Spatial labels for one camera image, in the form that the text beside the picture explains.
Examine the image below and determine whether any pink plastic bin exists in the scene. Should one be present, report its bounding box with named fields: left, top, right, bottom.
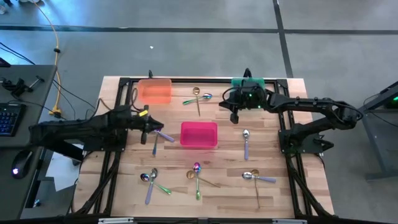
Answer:
left=180, top=121, right=218, bottom=149

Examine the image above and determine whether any orange plastic bin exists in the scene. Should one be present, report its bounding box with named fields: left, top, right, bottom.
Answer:
left=137, top=78, right=173, bottom=105

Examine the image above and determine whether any black clamp mount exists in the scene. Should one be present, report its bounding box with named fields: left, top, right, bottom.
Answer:
left=1, top=75, right=45, bottom=97

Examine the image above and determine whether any yellow cable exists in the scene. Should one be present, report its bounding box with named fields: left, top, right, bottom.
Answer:
left=30, top=0, right=63, bottom=118

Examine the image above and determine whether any black backlit keyboard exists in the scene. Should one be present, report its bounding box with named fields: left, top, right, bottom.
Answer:
left=0, top=103, right=27, bottom=138

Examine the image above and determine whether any dark grey desk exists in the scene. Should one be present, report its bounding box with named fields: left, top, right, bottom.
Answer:
left=0, top=64, right=85, bottom=224

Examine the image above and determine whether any black computer mouse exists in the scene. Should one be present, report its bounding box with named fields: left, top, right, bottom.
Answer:
left=11, top=150, right=34, bottom=180

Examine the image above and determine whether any silver metal bracket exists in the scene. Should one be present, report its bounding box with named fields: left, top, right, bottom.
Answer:
left=98, top=217, right=134, bottom=224
left=272, top=218, right=308, bottom=224

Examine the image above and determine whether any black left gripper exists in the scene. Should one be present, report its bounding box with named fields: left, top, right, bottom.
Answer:
left=129, top=105, right=165, bottom=146

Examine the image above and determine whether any lavender-handled silver spoon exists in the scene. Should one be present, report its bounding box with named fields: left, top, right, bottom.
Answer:
left=242, top=129, right=251, bottom=161
left=144, top=167, right=159, bottom=205
left=154, top=128, right=175, bottom=143
left=241, top=171, right=277, bottom=184

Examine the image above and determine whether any gold spoon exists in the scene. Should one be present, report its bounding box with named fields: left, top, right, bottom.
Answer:
left=251, top=169, right=262, bottom=209
left=185, top=169, right=221, bottom=189
left=192, top=86, right=202, bottom=117

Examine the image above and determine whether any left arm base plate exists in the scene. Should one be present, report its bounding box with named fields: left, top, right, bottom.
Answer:
left=83, top=129, right=129, bottom=152

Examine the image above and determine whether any black floor cable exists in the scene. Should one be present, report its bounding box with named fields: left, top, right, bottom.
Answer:
left=0, top=42, right=37, bottom=65

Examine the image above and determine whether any dark metal side table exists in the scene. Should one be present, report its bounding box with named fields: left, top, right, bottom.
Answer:
left=343, top=80, right=398, bottom=181

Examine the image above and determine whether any white paper sheet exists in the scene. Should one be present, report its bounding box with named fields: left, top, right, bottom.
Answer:
left=45, top=143, right=84, bottom=192

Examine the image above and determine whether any teal plastic bin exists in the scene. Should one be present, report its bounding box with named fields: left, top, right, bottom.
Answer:
left=231, top=77, right=266, bottom=91

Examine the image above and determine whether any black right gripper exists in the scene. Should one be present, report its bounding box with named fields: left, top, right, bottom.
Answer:
left=218, top=85, right=269, bottom=124

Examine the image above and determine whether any black aluminium table frame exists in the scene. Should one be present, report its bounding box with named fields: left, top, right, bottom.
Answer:
left=74, top=77, right=333, bottom=218

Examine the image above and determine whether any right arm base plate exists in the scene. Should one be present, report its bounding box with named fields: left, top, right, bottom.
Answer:
left=278, top=123, right=335, bottom=155

